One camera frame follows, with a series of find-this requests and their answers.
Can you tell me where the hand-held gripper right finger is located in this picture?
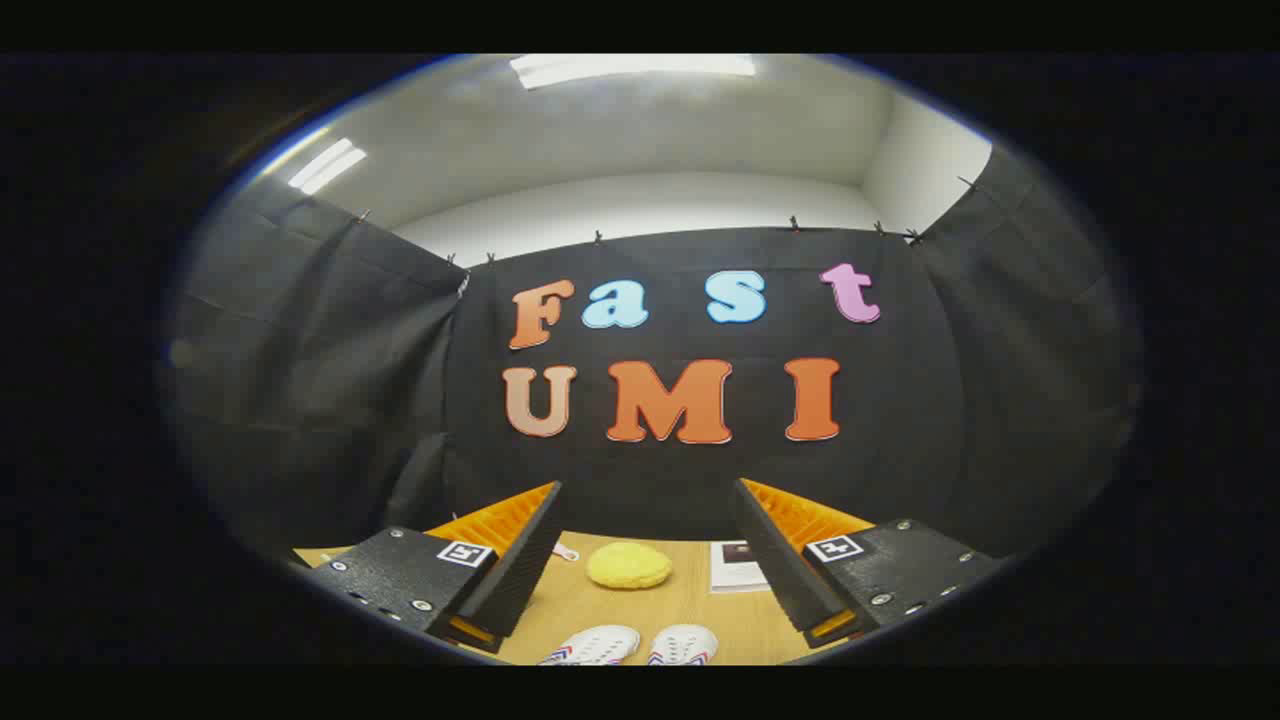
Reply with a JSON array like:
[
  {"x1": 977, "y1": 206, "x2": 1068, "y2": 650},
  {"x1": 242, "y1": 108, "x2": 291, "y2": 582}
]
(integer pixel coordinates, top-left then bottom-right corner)
[{"x1": 733, "y1": 477, "x2": 1003, "y2": 651}]

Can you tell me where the white shoe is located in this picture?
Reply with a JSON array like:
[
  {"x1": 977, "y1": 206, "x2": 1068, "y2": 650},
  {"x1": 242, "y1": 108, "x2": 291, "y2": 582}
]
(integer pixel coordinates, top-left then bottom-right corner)
[
  {"x1": 538, "y1": 625, "x2": 641, "y2": 666},
  {"x1": 648, "y1": 625, "x2": 719, "y2": 666}
]

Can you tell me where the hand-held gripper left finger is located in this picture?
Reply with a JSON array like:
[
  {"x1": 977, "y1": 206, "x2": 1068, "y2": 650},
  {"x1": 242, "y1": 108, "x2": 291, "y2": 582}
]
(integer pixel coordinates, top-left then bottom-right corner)
[{"x1": 298, "y1": 480, "x2": 564, "y2": 656}]

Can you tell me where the yellow fluffy plush toy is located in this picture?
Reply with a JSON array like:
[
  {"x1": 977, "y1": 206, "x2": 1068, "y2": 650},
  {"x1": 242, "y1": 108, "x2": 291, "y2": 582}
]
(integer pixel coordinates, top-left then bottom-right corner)
[{"x1": 586, "y1": 541, "x2": 673, "y2": 591}]

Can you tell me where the white book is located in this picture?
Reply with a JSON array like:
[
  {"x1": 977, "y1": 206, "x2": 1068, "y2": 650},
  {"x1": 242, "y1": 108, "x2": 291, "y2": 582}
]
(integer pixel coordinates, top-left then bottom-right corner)
[{"x1": 710, "y1": 540, "x2": 773, "y2": 594}]

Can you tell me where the black backdrop cloth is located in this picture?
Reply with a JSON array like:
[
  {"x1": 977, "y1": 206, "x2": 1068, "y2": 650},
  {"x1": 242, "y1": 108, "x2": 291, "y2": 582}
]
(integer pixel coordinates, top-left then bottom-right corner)
[{"x1": 165, "y1": 150, "x2": 1141, "y2": 561}]

